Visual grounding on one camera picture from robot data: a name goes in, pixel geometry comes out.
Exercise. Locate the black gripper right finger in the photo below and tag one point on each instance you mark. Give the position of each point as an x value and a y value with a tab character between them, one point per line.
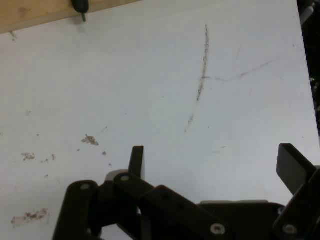
292	170

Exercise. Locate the bamboo wooden cutting board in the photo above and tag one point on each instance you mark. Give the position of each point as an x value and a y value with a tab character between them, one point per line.
37	12

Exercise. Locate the dark green cucumber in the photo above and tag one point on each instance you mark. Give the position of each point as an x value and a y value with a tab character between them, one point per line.
80	5

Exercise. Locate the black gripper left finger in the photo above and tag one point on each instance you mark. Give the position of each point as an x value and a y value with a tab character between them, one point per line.
155	200

